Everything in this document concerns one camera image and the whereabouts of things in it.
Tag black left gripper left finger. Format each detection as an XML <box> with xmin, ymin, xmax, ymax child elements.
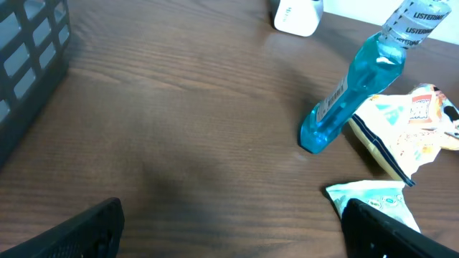
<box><xmin>1</xmin><ymin>197</ymin><xmax>125</xmax><ymax>258</ymax></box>

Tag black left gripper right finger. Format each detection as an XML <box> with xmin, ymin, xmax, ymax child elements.
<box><xmin>341</xmin><ymin>199</ymin><xmax>458</xmax><ymax>258</ymax></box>

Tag teal tissue pack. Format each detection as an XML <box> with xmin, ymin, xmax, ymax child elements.
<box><xmin>326</xmin><ymin>180</ymin><xmax>421</xmax><ymax>233</ymax></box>

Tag yellow chips bag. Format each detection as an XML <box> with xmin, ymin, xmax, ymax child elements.
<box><xmin>349</xmin><ymin>83</ymin><xmax>458</xmax><ymax>186</ymax></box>

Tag blue mouthwash bottle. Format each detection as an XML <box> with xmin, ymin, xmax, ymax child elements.
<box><xmin>298</xmin><ymin>0</ymin><xmax>452</xmax><ymax>154</ymax></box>

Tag grey plastic shopping basket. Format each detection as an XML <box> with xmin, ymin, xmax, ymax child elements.
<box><xmin>1</xmin><ymin>0</ymin><xmax>71</xmax><ymax>163</ymax></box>

